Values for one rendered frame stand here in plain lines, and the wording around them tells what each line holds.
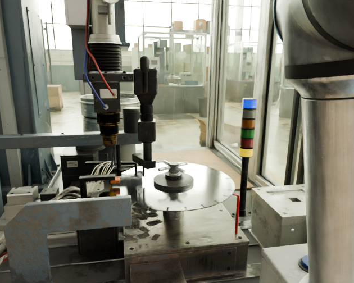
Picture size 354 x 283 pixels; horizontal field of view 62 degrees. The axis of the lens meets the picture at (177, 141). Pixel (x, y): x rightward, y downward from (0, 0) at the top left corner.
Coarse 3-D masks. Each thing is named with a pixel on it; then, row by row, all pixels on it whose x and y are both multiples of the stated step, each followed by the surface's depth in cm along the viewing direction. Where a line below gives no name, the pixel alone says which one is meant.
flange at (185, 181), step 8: (160, 176) 81; (168, 176) 78; (176, 176) 78; (184, 176) 82; (192, 176) 82; (160, 184) 76; (168, 184) 76; (176, 184) 76; (184, 184) 77; (192, 184) 78
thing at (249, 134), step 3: (243, 129) 95; (246, 129) 94; (249, 129) 94; (252, 129) 94; (240, 132) 96; (243, 132) 95; (246, 132) 94; (249, 132) 94; (252, 132) 94; (240, 135) 97; (243, 135) 95; (246, 135) 95; (249, 135) 94; (252, 135) 95; (246, 138) 95; (249, 138) 95; (252, 138) 95
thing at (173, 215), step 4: (164, 212) 81; (168, 212) 80; (172, 212) 80; (176, 212) 80; (180, 212) 81; (164, 216) 81; (168, 216) 80; (172, 216) 80; (176, 216) 80; (180, 216) 81
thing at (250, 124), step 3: (243, 120) 94; (246, 120) 93; (249, 120) 93; (252, 120) 93; (243, 123) 94; (246, 123) 94; (249, 123) 93; (252, 123) 94; (243, 126) 94; (246, 126) 94; (249, 126) 94; (252, 126) 94
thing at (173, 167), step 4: (164, 160) 83; (168, 164) 79; (172, 164) 78; (176, 164) 78; (180, 164) 80; (184, 164) 81; (160, 168) 77; (164, 168) 77; (168, 168) 78; (172, 168) 78; (176, 168) 78; (180, 168) 77; (172, 172) 78; (176, 172) 79; (184, 172) 76
